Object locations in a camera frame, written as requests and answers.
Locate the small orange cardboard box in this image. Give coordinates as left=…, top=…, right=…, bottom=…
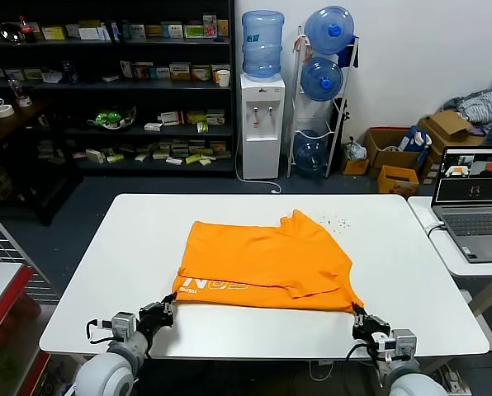
left=377, top=164, right=420, bottom=197

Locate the red framed white table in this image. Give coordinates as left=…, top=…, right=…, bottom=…
left=0, top=262, right=51, bottom=396

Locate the white water dispenser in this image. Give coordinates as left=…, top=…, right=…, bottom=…
left=239, top=73, right=286, bottom=181

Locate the white and red medicine box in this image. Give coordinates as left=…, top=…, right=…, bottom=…
left=159, top=111, right=185, bottom=127

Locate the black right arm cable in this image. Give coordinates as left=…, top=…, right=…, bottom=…
left=344, top=341, right=386, bottom=389

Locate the white plastic bag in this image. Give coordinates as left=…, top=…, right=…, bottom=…
left=343, top=137, right=368, bottom=161

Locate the yellow medicine box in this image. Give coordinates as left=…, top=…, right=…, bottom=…
left=41, top=26, right=67, bottom=41

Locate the small yellow cardboard box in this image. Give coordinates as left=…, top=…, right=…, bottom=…
left=340, top=144, right=371, bottom=176

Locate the grey laptop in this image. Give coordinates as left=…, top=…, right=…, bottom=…
left=430, top=145, right=492, bottom=264

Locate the large brown cardboard box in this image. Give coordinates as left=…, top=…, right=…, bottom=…
left=364, top=127, right=422, bottom=180

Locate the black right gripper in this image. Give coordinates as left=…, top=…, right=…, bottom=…
left=352, top=304, right=391, bottom=343

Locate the black stand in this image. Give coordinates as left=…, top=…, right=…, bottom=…
left=330, top=98, right=351, bottom=145

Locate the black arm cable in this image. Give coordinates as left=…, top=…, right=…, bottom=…
left=85, top=319, right=116, bottom=346
left=344, top=341, right=386, bottom=389

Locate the brown wooden table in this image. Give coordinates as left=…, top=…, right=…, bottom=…
left=0, top=98, right=55, bottom=228

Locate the white wire grid panel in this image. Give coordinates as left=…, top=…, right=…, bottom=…
left=0, top=200, right=51, bottom=285

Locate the black shelving unit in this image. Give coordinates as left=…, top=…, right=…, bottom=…
left=0, top=0, right=237, bottom=180

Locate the white wire jug rack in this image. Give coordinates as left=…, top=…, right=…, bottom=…
left=286, top=26, right=360, bottom=180

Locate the pink and teal tall box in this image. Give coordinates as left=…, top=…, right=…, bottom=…
left=202, top=15, right=218, bottom=40

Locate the blue water jug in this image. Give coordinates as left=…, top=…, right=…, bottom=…
left=303, top=5, right=355, bottom=56
left=292, top=130, right=329, bottom=179
left=300, top=56, right=344, bottom=103
left=240, top=11, right=285, bottom=82

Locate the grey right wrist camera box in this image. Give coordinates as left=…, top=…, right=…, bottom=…
left=371, top=328, right=416, bottom=363

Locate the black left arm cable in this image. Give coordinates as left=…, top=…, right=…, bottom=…
left=85, top=319, right=116, bottom=346

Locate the orange t-shirt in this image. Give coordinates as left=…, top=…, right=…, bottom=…
left=170, top=209, right=365, bottom=314

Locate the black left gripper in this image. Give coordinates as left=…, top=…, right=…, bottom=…
left=137, top=292, right=177, bottom=343

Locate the blue and white bag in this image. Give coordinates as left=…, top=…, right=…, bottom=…
left=398, top=125, right=433, bottom=155

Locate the dark bowl with green items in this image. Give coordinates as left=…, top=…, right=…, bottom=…
left=87, top=106, right=138, bottom=132

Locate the white dispenser power cable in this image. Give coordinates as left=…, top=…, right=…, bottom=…
left=234, top=135, right=282, bottom=194

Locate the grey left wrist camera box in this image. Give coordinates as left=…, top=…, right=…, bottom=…
left=97, top=312, right=138, bottom=342

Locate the white power strip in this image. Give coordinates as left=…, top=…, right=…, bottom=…
left=442, top=365, right=464, bottom=393

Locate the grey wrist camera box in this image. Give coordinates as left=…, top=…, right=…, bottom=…
left=97, top=312, right=138, bottom=342
left=371, top=328, right=416, bottom=363

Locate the cola bottle red cap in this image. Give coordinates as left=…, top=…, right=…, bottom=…
left=18, top=16, right=37, bottom=44

